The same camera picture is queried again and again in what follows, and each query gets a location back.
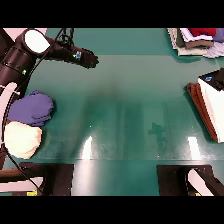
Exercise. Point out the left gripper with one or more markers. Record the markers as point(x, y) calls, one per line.
point(88, 59)

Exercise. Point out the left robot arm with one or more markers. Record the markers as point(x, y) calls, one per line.
point(16, 63)

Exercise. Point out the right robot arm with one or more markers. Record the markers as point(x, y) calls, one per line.
point(173, 180)

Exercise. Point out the purple garment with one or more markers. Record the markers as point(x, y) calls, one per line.
point(31, 108)

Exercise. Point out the cream garment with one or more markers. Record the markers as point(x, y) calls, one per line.
point(21, 140)

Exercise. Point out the pale grey garment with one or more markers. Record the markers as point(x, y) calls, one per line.
point(193, 51)

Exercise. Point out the brown garment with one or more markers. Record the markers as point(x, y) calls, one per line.
point(199, 44)

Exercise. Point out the red garment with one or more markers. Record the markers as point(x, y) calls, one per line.
point(202, 31)

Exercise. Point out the lilac garment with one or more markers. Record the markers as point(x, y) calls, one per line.
point(219, 34)

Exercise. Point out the white folded garment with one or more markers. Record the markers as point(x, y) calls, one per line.
point(214, 110)

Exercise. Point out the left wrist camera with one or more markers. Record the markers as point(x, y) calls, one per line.
point(66, 39)

